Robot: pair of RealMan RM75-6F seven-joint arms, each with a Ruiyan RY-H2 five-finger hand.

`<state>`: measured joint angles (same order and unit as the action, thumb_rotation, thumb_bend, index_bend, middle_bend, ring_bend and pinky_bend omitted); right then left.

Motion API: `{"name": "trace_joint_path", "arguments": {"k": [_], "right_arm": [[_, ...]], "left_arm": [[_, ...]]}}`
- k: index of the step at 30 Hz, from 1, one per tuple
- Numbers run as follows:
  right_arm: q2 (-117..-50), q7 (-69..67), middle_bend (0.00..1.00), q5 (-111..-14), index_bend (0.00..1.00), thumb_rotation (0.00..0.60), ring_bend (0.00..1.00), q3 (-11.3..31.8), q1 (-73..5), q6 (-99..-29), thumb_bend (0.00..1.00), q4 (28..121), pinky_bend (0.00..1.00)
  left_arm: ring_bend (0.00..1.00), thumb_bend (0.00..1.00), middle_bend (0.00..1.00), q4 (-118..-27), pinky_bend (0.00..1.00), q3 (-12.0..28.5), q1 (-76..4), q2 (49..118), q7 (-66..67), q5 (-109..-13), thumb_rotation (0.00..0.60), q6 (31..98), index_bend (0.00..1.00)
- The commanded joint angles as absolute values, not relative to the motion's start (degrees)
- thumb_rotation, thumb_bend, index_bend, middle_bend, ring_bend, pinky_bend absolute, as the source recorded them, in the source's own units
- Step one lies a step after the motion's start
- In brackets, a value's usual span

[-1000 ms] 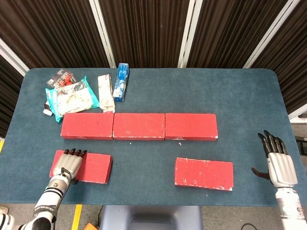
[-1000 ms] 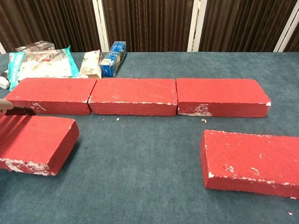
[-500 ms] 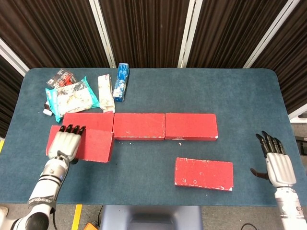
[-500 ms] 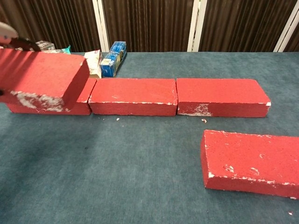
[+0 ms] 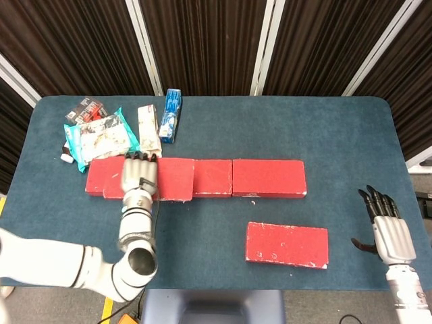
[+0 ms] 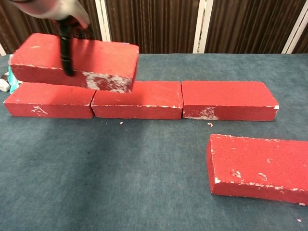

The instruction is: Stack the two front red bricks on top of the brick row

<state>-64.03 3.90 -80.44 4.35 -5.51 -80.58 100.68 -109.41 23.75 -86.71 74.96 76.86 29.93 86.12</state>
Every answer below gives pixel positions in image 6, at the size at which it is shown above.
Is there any red brick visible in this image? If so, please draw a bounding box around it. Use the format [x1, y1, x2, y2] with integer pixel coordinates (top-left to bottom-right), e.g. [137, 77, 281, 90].
[8, 33, 140, 94]
[90, 81, 183, 120]
[3, 81, 96, 119]
[206, 133, 308, 205]
[181, 80, 280, 122]

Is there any teal white snack bag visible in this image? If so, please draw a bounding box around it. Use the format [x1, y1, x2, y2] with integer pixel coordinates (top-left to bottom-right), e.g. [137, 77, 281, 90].
[7, 64, 23, 94]

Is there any brown corrugated partition panel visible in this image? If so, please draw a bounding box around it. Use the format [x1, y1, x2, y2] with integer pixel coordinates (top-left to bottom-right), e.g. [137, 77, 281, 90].
[204, 0, 304, 54]
[292, 30, 308, 54]
[0, 0, 104, 55]
[105, 0, 201, 55]

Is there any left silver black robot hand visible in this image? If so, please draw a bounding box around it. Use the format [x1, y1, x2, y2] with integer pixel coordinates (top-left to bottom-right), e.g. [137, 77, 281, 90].
[9, 0, 94, 77]

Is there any small white bottle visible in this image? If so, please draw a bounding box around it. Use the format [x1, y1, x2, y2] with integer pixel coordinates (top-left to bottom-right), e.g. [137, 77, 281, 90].
[0, 78, 11, 92]

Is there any blue felt table cover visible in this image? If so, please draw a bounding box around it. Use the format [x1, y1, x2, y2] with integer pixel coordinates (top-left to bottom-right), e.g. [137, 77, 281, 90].
[0, 52, 308, 231]

